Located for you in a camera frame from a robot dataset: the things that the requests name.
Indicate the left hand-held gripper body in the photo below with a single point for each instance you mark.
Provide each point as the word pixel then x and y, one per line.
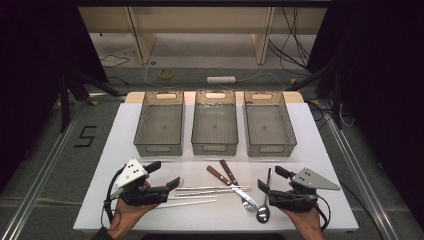
pixel 133 173

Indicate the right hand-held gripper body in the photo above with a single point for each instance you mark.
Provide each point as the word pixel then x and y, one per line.
pixel 313 180

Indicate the silver metal spoon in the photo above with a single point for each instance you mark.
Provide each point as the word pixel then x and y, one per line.
pixel 263 214

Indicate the translucent grey plastic bin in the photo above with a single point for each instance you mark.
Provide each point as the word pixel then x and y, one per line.
pixel 268 128
pixel 160 126
pixel 215 126

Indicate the person's right hand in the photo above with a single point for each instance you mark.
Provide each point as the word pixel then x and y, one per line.
pixel 308 220

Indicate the person's left hand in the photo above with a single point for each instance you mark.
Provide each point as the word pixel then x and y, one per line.
pixel 125 216

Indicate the black metal stand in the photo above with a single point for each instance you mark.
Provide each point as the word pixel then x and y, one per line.
pixel 337 100
pixel 65 103

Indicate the yellow tape roll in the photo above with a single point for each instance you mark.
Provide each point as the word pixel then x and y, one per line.
pixel 159 73

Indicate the white power strip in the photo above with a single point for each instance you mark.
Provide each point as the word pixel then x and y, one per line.
pixel 220 79

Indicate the black curtain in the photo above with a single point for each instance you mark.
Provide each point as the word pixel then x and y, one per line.
pixel 383 66
pixel 33 66

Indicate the light wooden desk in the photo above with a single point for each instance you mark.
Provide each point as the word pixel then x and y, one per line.
pixel 200 20

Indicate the aluminium floor rail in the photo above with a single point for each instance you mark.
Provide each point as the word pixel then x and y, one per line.
pixel 33 196
pixel 365 186

